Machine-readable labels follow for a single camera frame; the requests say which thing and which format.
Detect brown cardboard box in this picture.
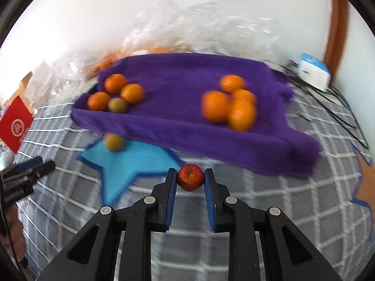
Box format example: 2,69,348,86
16,71,34,100

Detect brown wooden door frame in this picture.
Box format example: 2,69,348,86
322,0,350,74

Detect person's left hand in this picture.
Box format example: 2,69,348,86
3,203,28,262

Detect large round orange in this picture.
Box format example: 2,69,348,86
202,91,232,123

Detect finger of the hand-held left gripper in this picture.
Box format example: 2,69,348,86
28,160,56,180
13,156,44,174

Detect purple towel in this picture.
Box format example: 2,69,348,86
71,52,321,179

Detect small red apple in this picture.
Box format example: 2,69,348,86
176,164,205,192

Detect white plastic bag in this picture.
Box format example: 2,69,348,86
29,61,62,106

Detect red box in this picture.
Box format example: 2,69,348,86
0,95,35,155

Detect black cable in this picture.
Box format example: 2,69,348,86
290,76,356,129
281,60,370,150

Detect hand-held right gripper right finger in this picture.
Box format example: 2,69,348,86
204,168,343,281

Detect white and blue box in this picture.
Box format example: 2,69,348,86
298,53,332,92

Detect large clear plastic bag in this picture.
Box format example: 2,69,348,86
121,0,289,62

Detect small clear plastic bag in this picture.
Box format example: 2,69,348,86
50,50,118,94

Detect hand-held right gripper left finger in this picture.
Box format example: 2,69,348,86
37,168,178,281

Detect green round fruit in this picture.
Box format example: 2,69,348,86
108,97,128,113
103,133,124,153

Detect oval orange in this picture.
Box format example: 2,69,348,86
229,99,257,132

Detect grey checked bedsheet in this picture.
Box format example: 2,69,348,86
12,64,375,281

